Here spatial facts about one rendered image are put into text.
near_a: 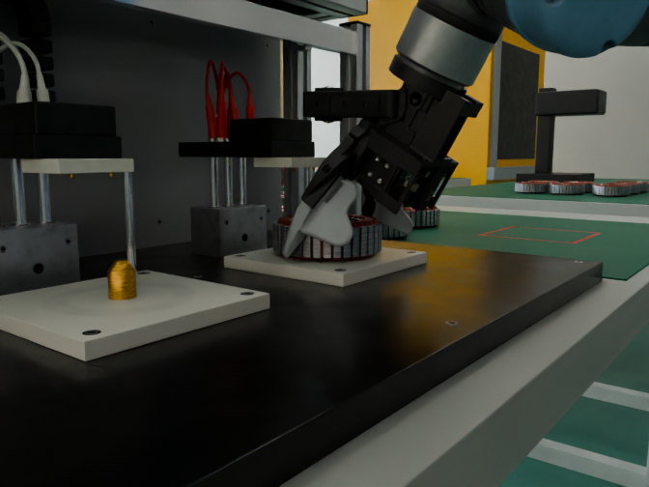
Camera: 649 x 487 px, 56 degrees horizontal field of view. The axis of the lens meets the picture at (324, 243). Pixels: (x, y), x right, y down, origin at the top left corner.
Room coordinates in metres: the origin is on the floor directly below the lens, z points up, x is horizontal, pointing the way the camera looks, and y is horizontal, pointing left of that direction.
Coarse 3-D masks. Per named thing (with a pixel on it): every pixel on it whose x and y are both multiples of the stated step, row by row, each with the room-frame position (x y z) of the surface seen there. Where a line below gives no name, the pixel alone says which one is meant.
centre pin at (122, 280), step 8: (112, 264) 0.43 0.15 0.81; (120, 264) 0.42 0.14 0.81; (128, 264) 0.43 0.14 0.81; (112, 272) 0.42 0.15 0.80; (120, 272) 0.42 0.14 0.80; (128, 272) 0.42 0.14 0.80; (112, 280) 0.42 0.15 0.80; (120, 280) 0.42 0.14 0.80; (128, 280) 0.42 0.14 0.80; (112, 288) 0.42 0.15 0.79; (120, 288) 0.42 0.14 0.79; (128, 288) 0.42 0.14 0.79; (112, 296) 0.42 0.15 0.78; (120, 296) 0.42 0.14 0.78; (128, 296) 0.42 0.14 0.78; (136, 296) 0.43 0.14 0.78
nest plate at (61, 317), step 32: (64, 288) 0.46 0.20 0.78; (96, 288) 0.46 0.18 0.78; (160, 288) 0.46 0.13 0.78; (192, 288) 0.46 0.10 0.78; (224, 288) 0.46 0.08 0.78; (0, 320) 0.38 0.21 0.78; (32, 320) 0.37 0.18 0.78; (64, 320) 0.37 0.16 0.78; (96, 320) 0.37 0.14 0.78; (128, 320) 0.37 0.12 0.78; (160, 320) 0.37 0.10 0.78; (192, 320) 0.38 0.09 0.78; (224, 320) 0.40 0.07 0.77; (64, 352) 0.34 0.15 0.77; (96, 352) 0.33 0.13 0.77
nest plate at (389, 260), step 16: (224, 256) 0.61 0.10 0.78; (240, 256) 0.60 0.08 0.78; (256, 256) 0.60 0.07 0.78; (272, 256) 0.60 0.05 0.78; (384, 256) 0.60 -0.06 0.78; (400, 256) 0.60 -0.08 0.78; (416, 256) 0.61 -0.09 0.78; (272, 272) 0.56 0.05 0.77; (288, 272) 0.55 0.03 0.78; (304, 272) 0.54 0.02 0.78; (320, 272) 0.53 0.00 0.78; (336, 272) 0.52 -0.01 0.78; (352, 272) 0.52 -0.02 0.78; (368, 272) 0.54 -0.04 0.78; (384, 272) 0.57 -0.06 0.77
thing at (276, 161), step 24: (240, 120) 0.65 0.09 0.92; (264, 120) 0.63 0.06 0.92; (288, 120) 0.64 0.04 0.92; (192, 144) 0.69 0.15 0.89; (216, 144) 0.67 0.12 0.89; (240, 144) 0.65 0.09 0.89; (264, 144) 0.62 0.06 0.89; (288, 144) 0.64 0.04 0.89; (312, 144) 0.67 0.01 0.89; (216, 168) 0.69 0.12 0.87; (240, 168) 0.72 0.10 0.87; (216, 192) 0.69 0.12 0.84; (240, 192) 0.72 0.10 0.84
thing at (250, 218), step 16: (192, 208) 0.69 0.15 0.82; (208, 208) 0.68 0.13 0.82; (224, 208) 0.68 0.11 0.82; (240, 208) 0.69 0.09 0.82; (256, 208) 0.71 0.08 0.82; (192, 224) 0.69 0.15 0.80; (208, 224) 0.68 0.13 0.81; (224, 224) 0.67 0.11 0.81; (240, 224) 0.69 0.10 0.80; (256, 224) 0.71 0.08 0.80; (192, 240) 0.69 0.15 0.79; (208, 240) 0.68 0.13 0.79; (224, 240) 0.67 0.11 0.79; (240, 240) 0.69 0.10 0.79; (256, 240) 0.71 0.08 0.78
